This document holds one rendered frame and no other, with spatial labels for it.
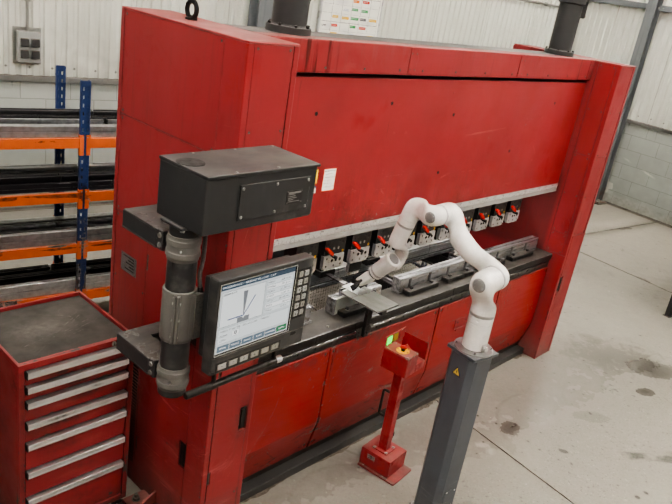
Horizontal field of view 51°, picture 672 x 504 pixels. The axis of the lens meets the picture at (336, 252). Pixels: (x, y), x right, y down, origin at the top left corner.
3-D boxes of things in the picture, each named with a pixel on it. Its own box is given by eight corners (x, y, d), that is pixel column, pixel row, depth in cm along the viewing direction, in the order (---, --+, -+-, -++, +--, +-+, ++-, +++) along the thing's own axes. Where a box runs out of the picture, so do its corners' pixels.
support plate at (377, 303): (377, 313, 360) (377, 312, 359) (340, 293, 376) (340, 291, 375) (398, 306, 372) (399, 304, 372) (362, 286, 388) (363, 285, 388)
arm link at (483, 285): (499, 315, 333) (511, 270, 325) (480, 326, 319) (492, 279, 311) (477, 306, 340) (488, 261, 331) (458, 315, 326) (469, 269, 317)
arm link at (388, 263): (381, 262, 372) (369, 264, 365) (397, 250, 363) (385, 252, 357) (388, 276, 370) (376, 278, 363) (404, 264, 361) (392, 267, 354)
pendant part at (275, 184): (183, 417, 236) (205, 177, 206) (141, 384, 251) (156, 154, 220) (289, 372, 273) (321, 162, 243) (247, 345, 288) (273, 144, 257)
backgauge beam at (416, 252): (210, 320, 348) (212, 301, 344) (194, 309, 357) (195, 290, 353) (467, 247, 511) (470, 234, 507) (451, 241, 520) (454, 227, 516)
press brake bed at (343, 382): (224, 512, 350) (242, 370, 320) (200, 489, 363) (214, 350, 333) (523, 353, 562) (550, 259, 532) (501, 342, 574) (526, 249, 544)
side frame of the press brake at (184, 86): (195, 548, 326) (249, 40, 243) (102, 451, 378) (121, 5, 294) (237, 525, 343) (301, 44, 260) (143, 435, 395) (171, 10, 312)
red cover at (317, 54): (263, 71, 277) (268, 35, 272) (247, 66, 283) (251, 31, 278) (590, 80, 489) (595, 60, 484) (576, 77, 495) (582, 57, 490)
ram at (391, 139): (239, 259, 308) (260, 76, 279) (227, 253, 313) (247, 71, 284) (556, 191, 520) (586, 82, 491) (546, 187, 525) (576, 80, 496)
